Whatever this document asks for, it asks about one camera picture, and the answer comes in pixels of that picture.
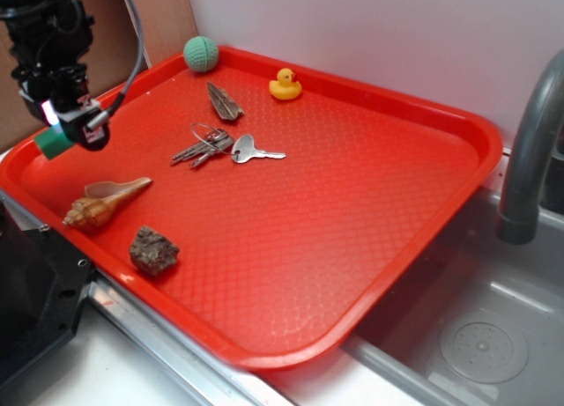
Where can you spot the green rectangular block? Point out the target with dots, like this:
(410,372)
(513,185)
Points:
(52,142)

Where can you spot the yellow rubber duck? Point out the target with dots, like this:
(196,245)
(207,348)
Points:
(285,86)

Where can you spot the grey plastic sink basin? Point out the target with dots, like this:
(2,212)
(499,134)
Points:
(474,320)

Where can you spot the red plastic tray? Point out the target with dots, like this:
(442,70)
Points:
(279,258)

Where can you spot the brown rough rock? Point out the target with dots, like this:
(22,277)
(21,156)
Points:
(152,253)

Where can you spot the green ribbed ball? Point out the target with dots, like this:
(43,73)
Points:
(201,54)

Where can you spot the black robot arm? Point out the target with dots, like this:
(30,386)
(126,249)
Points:
(48,40)

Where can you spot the grey curved faucet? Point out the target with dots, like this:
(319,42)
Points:
(534,177)

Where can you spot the tan spiral seashell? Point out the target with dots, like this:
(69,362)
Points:
(102,200)

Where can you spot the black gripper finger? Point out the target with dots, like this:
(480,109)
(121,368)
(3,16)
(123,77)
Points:
(87,128)

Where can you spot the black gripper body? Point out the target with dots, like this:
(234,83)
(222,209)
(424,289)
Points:
(61,94)

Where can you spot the large silver key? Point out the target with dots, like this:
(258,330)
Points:
(244,150)

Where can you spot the bunch of small keys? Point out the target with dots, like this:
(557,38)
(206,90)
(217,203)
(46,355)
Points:
(214,142)

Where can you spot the grey driftwood piece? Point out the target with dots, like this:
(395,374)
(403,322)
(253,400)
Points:
(226,108)

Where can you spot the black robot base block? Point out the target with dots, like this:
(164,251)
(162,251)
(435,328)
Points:
(44,281)

